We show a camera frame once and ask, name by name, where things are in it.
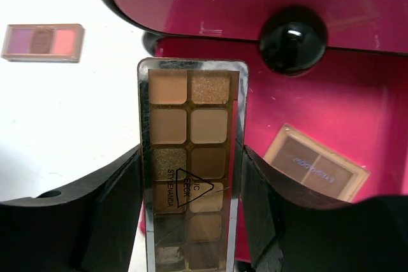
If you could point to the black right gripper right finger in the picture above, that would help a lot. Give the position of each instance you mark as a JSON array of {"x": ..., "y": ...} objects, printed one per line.
[{"x": 293, "y": 228}]

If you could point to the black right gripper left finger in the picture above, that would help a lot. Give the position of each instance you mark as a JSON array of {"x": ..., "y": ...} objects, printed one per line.
[{"x": 87, "y": 225}]

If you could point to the square brown eyeshadow palette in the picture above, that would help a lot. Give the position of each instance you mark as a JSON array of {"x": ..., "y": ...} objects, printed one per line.
[{"x": 314, "y": 165}]

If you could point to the pink drawer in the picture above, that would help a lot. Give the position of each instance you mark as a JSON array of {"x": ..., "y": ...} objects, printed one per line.
[
  {"x": 360, "y": 116},
  {"x": 289, "y": 36}
]

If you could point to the long brown eyeshadow palette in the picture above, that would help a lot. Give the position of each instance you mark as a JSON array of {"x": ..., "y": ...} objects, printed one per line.
[{"x": 192, "y": 119}]

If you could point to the pink three-colour blush palette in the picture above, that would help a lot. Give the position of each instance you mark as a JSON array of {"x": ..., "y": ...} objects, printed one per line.
[{"x": 43, "y": 43}]

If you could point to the pink top drawer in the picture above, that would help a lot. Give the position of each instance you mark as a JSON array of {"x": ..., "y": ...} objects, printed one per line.
[{"x": 289, "y": 36}]

